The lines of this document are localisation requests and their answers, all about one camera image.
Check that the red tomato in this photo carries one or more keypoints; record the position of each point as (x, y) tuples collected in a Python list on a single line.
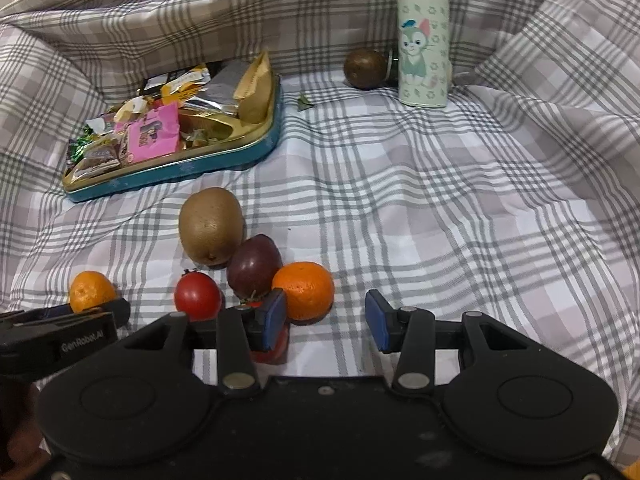
[(196, 296), (265, 357)]

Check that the pink snack packet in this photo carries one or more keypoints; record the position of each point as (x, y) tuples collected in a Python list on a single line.
[(152, 135)]

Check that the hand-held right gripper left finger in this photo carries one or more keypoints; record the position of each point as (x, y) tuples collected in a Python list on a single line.
[(275, 317)]

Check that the orange mandarin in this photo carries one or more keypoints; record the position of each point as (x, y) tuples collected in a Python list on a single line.
[(90, 290), (305, 291)]

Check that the blue tin tray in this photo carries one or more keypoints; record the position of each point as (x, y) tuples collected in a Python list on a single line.
[(200, 170)]

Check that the pile of snack packets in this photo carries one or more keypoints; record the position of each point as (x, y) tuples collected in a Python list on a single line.
[(220, 95)]

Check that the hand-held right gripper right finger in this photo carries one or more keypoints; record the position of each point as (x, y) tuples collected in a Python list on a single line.
[(375, 321)]

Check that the round brown fruit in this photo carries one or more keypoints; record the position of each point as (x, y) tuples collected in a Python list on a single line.
[(365, 69)]

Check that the green cartoon water bottle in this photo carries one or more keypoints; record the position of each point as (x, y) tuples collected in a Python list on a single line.
[(422, 60)]

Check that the small green leaf scrap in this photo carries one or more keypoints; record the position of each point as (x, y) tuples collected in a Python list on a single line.
[(302, 104)]

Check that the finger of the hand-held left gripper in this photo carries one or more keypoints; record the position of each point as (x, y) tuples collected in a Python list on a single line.
[(120, 310)]

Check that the grey plaid cloth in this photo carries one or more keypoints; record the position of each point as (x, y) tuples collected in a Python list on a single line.
[(450, 210)]

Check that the dark purple passion fruit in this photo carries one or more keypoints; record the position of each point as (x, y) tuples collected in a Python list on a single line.
[(252, 265)]

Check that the brown kiwi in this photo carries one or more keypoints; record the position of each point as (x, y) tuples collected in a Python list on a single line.
[(210, 225)]

